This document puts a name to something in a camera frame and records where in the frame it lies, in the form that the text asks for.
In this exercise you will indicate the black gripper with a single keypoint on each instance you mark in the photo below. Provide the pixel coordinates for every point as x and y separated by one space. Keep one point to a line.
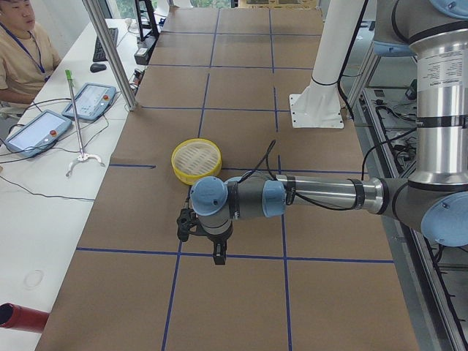
216 240

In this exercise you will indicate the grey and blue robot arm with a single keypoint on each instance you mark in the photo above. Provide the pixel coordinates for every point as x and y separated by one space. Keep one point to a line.
433 200

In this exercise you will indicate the yellow bamboo steamer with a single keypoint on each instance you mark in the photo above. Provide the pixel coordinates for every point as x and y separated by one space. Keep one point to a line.
194 159

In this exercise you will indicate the metal grabber stick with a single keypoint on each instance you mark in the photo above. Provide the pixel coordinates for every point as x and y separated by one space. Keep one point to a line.
82 156

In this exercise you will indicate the far teach pendant tablet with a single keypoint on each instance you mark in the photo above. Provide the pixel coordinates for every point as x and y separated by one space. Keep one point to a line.
93 99

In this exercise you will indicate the teach pendant tablet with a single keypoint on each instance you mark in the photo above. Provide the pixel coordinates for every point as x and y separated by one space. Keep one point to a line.
39 134
93 99

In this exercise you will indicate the black power box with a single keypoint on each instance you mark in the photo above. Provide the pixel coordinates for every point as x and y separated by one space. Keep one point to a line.
145 49

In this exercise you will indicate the black computer mouse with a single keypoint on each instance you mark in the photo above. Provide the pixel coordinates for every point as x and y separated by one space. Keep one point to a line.
97 67

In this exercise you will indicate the red cylinder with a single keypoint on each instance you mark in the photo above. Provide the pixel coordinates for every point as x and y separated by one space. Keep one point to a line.
22 318

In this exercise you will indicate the near teach pendant tablet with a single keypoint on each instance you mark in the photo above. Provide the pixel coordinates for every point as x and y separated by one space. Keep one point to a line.
39 134

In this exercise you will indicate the person in beige shirt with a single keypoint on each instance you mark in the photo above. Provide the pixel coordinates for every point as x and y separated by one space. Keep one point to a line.
28 57

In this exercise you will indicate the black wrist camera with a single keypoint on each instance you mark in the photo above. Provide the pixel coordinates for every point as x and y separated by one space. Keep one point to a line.
187 223

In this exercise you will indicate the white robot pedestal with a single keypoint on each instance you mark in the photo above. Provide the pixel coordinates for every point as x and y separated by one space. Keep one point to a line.
318 106

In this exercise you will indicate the black rack frame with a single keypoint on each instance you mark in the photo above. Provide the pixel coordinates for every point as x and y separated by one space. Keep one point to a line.
146 21

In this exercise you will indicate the aluminium frame post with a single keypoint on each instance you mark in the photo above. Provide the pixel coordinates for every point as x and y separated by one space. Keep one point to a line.
99 23

